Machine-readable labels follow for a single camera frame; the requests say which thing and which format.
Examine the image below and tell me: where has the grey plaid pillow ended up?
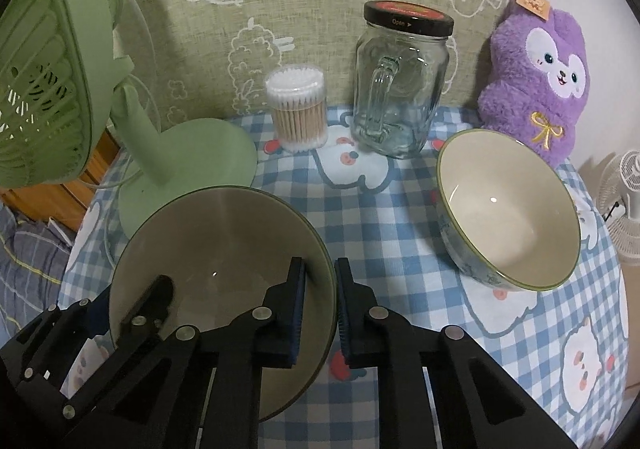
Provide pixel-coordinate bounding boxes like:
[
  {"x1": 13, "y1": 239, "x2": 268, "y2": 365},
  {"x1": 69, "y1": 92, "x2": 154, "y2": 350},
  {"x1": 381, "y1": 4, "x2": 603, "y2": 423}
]
[{"x1": 0, "y1": 206, "x2": 76, "y2": 380}]

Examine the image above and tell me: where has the white standing fan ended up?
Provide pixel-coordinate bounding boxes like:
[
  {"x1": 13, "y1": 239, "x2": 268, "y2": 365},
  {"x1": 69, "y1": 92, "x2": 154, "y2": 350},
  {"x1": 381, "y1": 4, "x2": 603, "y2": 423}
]
[{"x1": 597, "y1": 149, "x2": 640, "y2": 275}]

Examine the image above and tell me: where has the blue checkered tablecloth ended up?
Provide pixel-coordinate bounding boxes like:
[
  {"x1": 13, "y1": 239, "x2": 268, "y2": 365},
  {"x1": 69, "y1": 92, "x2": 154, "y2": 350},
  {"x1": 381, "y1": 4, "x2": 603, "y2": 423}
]
[{"x1": 57, "y1": 104, "x2": 631, "y2": 449}]

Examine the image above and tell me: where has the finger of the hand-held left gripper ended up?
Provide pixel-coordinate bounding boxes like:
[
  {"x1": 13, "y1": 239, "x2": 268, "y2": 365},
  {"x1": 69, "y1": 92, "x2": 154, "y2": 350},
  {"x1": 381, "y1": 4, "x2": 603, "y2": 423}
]
[
  {"x1": 57, "y1": 275, "x2": 174, "y2": 422},
  {"x1": 0, "y1": 300, "x2": 109, "y2": 386}
]

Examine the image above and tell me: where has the purple plush rabbit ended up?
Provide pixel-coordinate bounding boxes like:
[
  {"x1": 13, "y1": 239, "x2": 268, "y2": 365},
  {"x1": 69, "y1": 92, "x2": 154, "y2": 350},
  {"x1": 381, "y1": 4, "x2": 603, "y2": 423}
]
[{"x1": 476, "y1": 0, "x2": 592, "y2": 168}]

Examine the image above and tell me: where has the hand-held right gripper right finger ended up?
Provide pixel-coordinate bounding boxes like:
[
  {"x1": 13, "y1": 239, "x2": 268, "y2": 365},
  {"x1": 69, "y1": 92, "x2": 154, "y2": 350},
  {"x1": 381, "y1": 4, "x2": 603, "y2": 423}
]
[{"x1": 334, "y1": 257, "x2": 576, "y2": 449}]

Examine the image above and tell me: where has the green desk fan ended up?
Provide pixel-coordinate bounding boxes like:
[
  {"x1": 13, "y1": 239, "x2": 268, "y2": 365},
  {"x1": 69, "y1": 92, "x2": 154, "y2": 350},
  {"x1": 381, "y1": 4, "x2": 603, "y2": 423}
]
[{"x1": 0, "y1": 0, "x2": 259, "y2": 240}]

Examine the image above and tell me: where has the cream floral bowl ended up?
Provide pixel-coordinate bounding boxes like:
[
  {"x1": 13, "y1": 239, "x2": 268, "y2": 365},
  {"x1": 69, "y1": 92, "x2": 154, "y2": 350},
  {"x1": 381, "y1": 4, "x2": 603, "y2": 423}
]
[
  {"x1": 436, "y1": 129, "x2": 582, "y2": 292},
  {"x1": 108, "y1": 185, "x2": 338, "y2": 422}
]

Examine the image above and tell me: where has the cotton swab container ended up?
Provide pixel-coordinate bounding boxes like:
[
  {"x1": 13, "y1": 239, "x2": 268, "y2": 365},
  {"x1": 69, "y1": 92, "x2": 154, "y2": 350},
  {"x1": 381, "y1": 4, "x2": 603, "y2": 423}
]
[{"x1": 265, "y1": 64, "x2": 329, "y2": 153}]

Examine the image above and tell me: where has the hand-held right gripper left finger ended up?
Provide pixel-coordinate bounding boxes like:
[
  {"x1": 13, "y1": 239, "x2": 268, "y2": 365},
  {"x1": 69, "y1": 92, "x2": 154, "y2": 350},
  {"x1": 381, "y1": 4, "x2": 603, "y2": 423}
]
[{"x1": 62, "y1": 256, "x2": 307, "y2": 449}]

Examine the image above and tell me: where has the wooden bed headboard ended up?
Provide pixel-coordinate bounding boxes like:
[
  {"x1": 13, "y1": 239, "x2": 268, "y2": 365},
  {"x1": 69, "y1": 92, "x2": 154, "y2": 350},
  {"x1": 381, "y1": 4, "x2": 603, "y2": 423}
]
[{"x1": 0, "y1": 129, "x2": 123, "y2": 232}]

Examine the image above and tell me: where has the glass jar with black lid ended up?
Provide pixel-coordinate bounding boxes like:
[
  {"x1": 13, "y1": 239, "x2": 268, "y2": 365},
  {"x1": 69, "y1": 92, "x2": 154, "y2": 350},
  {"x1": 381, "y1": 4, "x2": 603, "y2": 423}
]
[{"x1": 350, "y1": 0, "x2": 456, "y2": 160}]

